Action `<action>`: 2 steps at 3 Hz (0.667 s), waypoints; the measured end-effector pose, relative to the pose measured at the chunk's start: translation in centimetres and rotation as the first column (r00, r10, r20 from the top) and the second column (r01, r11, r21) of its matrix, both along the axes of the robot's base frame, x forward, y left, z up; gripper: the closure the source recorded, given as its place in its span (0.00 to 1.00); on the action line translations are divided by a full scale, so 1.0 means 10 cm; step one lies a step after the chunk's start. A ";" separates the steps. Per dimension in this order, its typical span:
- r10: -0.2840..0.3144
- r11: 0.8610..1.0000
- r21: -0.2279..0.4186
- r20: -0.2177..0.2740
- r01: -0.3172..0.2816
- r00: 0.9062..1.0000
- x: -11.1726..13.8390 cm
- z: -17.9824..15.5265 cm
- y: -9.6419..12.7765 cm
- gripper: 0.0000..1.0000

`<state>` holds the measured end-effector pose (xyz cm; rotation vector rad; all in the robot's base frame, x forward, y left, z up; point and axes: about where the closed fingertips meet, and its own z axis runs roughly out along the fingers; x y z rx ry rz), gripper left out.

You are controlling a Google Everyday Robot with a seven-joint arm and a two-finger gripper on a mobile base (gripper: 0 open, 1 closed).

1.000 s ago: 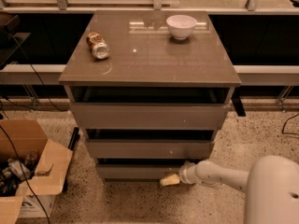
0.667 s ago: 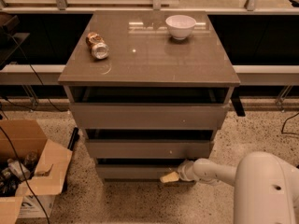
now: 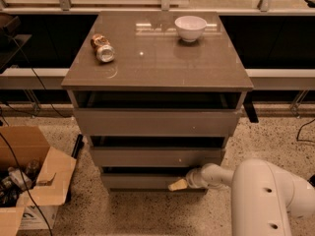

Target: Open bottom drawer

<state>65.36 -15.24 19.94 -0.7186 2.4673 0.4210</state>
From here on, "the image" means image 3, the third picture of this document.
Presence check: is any grey top drawer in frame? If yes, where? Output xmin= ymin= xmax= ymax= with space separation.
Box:
xmin=74 ymin=108 xmax=241 ymax=137

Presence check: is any grey drawer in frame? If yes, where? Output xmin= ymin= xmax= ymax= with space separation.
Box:
xmin=74 ymin=108 xmax=241 ymax=137
xmin=100 ymin=173 xmax=181 ymax=191
xmin=90 ymin=147 xmax=225 ymax=167

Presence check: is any grey middle drawer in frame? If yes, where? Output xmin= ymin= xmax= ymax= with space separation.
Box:
xmin=90 ymin=147 xmax=225 ymax=167

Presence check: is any white shelf rail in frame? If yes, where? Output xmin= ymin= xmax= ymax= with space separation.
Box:
xmin=0 ymin=68 xmax=315 ymax=90

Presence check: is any open cardboard box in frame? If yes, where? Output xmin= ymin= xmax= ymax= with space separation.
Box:
xmin=0 ymin=126 xmax=76 ymax=236

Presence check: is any black cable left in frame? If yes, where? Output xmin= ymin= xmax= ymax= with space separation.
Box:
xmin=0 ymin=32 xmax=72 ymax=236

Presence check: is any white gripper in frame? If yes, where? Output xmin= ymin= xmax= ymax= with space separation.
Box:
xmin=168 ymin=167 xmax=209 ymax=192

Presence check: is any grey drawer cabinet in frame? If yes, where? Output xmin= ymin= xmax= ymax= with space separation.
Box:
xmin=61 ymin=11 xmax=254 ymax=195

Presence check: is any black cable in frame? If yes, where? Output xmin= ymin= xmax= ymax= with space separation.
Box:
xmin=0 ymin=32 xmax=72 ymax=236
xmin=295 ymin=118 xmax=315 ymax=187

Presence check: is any grey bottom drawer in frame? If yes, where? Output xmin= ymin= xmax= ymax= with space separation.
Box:
xmin=100 ymin=173 xmax=181 ymax=191

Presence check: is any black cable right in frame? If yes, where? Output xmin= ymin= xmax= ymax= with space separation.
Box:
xmin=295 ymin=118 xmax=315 ymax=187

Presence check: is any black bar on floor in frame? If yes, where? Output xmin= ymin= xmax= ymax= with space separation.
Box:
xmin=64 ymin=133 xmax=85 ymax=204

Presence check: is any crushed metal can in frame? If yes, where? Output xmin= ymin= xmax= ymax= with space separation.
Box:
xmin=91 ymin=33 xmax=115 ymax=63

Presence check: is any clutter inside cardboard box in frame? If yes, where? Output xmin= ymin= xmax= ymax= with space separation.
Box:
xmin=0 ymin=159 xmax=40 ymax=207

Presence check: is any white bowl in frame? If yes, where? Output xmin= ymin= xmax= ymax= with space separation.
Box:
xmin=174 ymin=16 xmax=207 ymax=42

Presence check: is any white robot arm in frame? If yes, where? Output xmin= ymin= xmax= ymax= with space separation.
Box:
xmin=168 ymin=158 xmax=315 ymax=236

